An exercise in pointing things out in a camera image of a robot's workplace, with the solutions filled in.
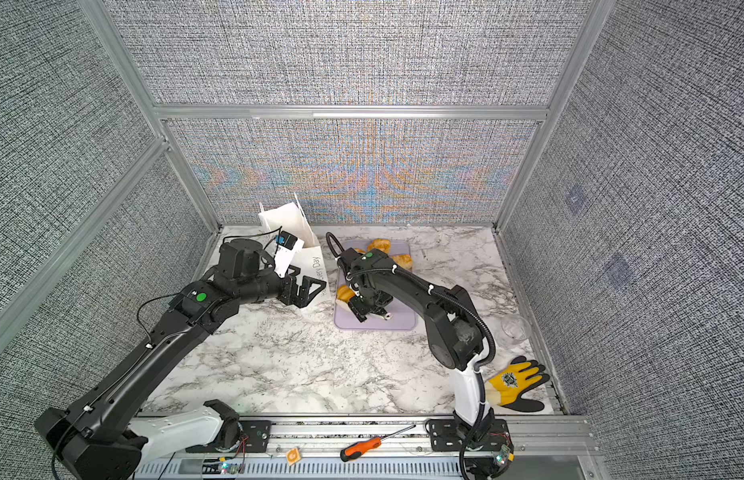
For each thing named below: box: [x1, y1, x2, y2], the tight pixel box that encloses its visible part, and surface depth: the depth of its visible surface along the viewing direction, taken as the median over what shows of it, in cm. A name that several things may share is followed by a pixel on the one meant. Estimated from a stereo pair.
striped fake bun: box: [337, 284, 355, 303], surface depth 97 cm
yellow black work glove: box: [484, 356, 550, 412], surface depth 81 cm
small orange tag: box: [286, 448, 302, 465], surface depth 72 cm
